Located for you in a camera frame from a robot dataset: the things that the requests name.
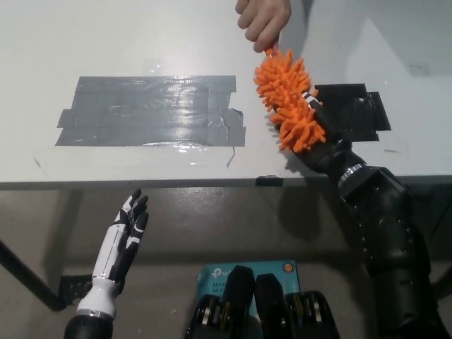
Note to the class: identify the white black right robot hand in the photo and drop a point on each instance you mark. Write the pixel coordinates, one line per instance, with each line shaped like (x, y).
(330, 157)

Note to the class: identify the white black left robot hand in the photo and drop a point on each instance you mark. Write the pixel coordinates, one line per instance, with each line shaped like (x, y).
(113, 250)

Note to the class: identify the person's bare hand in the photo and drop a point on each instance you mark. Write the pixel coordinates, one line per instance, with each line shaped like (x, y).
(263, 19)

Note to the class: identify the orange microfibre duster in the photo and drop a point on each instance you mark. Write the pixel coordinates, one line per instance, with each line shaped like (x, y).
(286, 95)

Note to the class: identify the black table leg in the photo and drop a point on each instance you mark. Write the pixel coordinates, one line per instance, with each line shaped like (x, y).
(28, 275)

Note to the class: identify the teal router box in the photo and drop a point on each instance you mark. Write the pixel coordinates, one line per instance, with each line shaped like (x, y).
(272, 269)

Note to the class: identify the grey duct tape patch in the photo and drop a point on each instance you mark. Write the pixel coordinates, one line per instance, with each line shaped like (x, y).
(152, 111)

